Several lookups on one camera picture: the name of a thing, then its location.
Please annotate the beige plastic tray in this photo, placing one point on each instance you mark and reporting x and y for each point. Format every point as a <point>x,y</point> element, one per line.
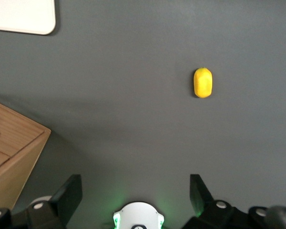
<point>21,14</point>

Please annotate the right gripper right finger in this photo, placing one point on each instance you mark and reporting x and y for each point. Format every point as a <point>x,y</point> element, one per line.
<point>201,200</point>

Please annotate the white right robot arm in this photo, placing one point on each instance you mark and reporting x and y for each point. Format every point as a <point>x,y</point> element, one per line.
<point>138,213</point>

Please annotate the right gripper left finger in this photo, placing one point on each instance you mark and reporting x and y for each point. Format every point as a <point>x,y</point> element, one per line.
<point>66,200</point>

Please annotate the yellow lemon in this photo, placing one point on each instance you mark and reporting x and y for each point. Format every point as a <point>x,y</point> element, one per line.
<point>203,83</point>

